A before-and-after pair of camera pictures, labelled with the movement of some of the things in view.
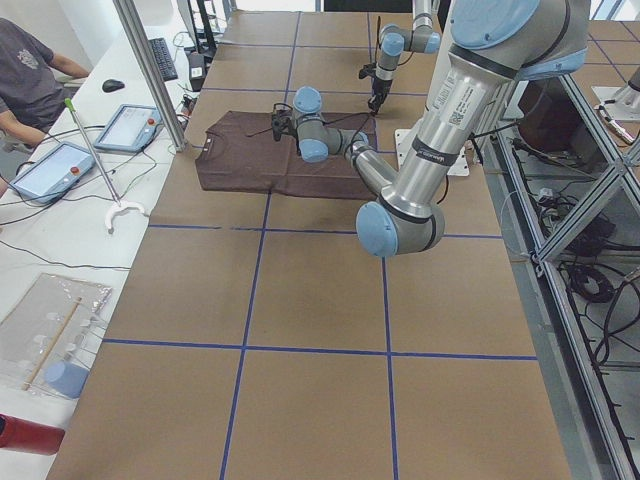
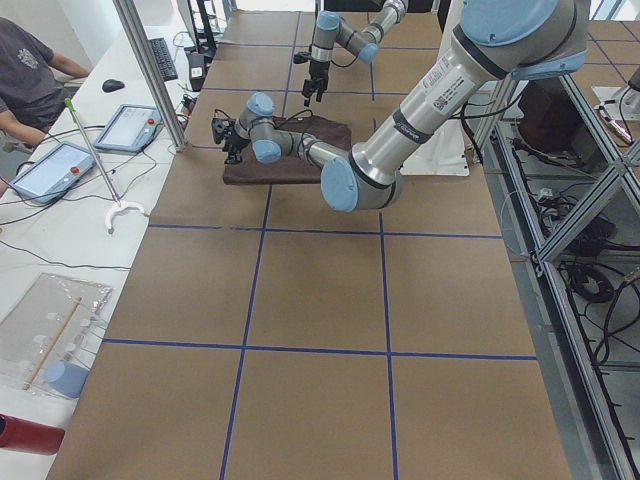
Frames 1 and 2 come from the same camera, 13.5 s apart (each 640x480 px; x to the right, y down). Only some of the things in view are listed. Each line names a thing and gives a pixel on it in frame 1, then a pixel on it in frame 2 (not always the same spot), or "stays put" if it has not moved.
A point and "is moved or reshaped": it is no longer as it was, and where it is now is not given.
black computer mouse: [110, 85] stays put
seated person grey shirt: [32, 99] stays put
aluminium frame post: [130, 15] stays put
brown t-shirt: [236, 151] is moved or reshaped
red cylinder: [29, 436] stays put
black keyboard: [164, 59] stays put
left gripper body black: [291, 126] to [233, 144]
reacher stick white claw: [120, 204] stays put
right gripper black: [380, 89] to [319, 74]
